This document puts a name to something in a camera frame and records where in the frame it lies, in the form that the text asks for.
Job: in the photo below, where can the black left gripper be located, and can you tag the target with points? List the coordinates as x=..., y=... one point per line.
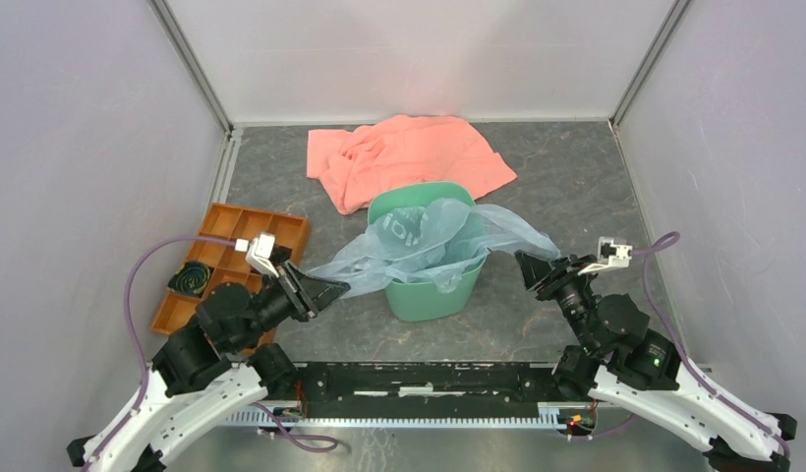
x=314, y=293

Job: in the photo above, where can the white cable duct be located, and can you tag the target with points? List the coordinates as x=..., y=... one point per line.
x=543, y=418

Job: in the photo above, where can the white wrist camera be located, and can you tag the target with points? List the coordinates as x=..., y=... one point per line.
x=257, y=253
x=612, y=254

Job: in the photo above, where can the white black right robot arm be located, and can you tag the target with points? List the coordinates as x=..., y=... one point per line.
x=620, y=360

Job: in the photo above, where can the pink cloth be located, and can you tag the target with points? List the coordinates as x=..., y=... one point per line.
x=354, y=167

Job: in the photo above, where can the green trash bin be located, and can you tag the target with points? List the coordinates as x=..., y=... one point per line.
x=422, y=301

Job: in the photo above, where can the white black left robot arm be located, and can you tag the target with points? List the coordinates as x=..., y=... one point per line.
x=207, y=370

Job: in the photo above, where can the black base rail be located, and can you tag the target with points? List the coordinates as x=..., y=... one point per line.
x=424, y=391

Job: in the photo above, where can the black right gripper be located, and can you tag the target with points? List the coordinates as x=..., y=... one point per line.
x=567, y=271

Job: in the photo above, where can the orange wooden divided tray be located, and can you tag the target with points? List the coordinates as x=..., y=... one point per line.
x=227, y=222

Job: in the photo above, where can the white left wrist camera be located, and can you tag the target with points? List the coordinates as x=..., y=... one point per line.
x=257, y=253

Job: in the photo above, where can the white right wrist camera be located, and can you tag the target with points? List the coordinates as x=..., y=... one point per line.
x=612, y=254

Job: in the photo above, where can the translucent blue trash bag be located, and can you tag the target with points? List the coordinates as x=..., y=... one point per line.
x=436, y=243

